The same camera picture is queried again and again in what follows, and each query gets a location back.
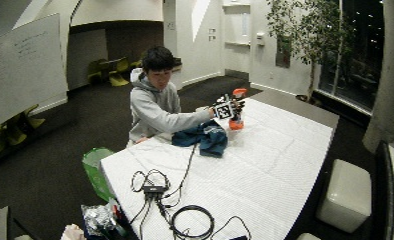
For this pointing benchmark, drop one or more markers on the white quilted tablecloth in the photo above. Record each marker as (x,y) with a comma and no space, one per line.
(258,166)

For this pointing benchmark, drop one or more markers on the pale pink packet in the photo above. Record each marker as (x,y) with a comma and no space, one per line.
(73,232)

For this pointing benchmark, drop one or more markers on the green plastic bag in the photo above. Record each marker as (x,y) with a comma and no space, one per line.
(94,166)

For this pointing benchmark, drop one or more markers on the small black hub box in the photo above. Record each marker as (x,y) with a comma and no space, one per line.
(154,189)

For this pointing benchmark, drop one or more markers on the white cube stool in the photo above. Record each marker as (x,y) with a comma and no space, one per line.
(345,196)

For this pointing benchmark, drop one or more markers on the yellow-green chair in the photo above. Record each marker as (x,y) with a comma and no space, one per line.
(118,71)

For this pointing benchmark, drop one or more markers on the green lounge chair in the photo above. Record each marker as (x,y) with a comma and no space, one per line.
(17,128)

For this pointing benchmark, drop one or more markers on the orange and white bottle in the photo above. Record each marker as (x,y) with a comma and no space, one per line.
(237,124)

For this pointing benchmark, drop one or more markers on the large whiteboard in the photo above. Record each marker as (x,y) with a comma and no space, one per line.
(18,70)

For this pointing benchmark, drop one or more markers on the white wall dispenser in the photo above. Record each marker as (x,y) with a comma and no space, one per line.
(259,38)

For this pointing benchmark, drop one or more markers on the the person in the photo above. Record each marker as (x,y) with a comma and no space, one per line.
(154,106)

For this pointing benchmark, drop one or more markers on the dark blue cloth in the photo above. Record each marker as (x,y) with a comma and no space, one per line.
(208,136)

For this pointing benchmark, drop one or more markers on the indoor leafy tree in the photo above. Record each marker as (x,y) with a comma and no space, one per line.
(310,30)

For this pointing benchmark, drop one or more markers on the crumpled clear plastic bag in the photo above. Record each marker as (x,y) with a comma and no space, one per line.
(97,216)

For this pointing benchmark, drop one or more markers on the white marker cube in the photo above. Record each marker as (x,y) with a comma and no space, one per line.
(224,110)

